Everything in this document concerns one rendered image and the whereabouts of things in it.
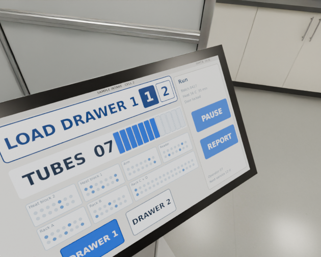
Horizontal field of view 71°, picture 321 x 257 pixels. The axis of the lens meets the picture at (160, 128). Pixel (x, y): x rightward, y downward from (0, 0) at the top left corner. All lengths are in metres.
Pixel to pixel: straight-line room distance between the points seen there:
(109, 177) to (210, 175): 0.21
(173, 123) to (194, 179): 0.12
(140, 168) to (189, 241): 1.13
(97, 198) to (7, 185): 0.13
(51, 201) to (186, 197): 0.24
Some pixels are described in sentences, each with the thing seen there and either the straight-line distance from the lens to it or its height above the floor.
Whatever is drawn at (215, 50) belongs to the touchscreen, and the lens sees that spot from 0.52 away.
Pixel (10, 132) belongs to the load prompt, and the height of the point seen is 1.17.
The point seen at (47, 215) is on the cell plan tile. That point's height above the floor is 1.06.
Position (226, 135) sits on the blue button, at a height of 1.05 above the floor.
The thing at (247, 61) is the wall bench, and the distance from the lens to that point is 2.57.
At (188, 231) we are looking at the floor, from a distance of 1.52.
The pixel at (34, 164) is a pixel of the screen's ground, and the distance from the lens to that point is 0.38.
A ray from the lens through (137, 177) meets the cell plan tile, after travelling 0.41.
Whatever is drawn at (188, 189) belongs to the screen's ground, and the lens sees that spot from 0.47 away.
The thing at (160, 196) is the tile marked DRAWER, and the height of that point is 1.02.
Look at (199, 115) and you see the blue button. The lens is 0.47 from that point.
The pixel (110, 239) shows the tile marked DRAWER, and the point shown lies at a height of 1.00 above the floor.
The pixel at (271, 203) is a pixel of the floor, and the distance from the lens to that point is 1.80.
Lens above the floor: 1.40
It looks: 43 degrees down
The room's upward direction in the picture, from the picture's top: 4 degrees clockwise
